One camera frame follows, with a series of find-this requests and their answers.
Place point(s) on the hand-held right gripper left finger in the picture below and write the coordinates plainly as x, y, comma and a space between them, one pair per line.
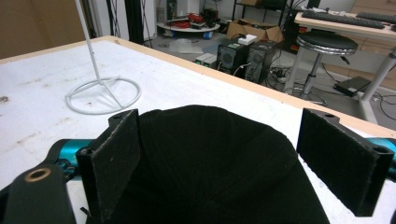
115, 155

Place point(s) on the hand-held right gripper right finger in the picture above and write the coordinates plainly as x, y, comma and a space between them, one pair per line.
336, 158

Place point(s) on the black knit beanie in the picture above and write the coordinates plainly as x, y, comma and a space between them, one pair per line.
214, 168

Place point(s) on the flat black device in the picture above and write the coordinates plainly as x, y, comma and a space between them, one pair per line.
351, 85

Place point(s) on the round black stool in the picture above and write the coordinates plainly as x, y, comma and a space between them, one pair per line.
327, 43

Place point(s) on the black computer tower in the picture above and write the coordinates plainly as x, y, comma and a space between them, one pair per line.
232, 56
260, 60

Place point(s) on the small grey device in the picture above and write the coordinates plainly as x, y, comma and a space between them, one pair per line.
206, 60

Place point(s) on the light wooden desk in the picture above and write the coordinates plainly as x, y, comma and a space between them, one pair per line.
376, 32

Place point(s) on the black upright pole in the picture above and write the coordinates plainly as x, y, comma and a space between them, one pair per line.
134, 20

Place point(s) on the long black keyboard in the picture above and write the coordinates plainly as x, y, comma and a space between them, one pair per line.
342, 19

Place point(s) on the open cardboard box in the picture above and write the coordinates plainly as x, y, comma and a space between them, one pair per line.
266, 31

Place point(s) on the round white platform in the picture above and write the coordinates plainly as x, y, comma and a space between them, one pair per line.
186, 28

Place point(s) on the short black keyboard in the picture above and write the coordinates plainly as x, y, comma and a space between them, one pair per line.
376, 17

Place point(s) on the small white box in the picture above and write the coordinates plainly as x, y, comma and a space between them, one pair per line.
247, 39

